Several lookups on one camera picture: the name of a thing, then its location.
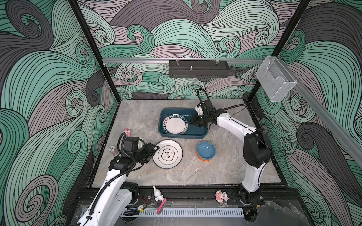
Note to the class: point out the aluminium wall rail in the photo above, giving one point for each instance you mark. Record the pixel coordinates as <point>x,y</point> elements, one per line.
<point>143,60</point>

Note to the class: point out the black perforated wall tray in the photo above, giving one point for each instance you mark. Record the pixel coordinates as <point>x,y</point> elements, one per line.
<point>198,69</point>

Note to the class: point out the white plate cloud outline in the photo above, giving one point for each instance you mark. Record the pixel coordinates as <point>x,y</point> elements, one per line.
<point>169,154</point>

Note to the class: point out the clear drinking glass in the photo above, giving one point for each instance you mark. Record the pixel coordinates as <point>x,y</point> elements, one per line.
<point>149,121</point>

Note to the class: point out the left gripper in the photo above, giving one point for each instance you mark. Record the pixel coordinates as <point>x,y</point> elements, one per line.
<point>149,150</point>

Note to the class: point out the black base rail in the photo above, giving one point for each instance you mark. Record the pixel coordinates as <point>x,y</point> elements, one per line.
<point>267,192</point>

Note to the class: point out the blue bowl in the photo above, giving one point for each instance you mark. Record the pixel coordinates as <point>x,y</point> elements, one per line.
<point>206,149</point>

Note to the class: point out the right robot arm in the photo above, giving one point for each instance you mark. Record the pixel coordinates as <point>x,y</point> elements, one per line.
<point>256,150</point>

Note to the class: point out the orange bowl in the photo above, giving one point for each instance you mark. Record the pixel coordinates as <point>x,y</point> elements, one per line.
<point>205,158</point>

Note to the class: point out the teal plastic bin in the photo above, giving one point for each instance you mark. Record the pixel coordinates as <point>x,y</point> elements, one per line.
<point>193,132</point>

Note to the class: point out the small pink toy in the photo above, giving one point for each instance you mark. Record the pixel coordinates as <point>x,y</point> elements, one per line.
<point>127,132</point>

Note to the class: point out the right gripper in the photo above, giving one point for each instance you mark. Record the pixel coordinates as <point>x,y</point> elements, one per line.
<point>194,121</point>

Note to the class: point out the white rabbit figurine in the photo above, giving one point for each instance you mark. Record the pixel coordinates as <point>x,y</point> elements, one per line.
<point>157,195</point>

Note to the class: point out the pink pig figurine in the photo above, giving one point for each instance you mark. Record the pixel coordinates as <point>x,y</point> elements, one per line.
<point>221,197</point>

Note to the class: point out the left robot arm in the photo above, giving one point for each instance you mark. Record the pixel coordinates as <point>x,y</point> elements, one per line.
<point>115,193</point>

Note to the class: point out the white slotted cable duct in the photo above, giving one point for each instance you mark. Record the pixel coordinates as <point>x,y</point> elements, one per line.
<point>191,212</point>

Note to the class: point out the white plate teal lettered rim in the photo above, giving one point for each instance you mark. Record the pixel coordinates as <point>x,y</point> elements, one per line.
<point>175,124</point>

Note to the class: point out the clear acrylic wall box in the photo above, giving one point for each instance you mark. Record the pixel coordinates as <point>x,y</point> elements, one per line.
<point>276,78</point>

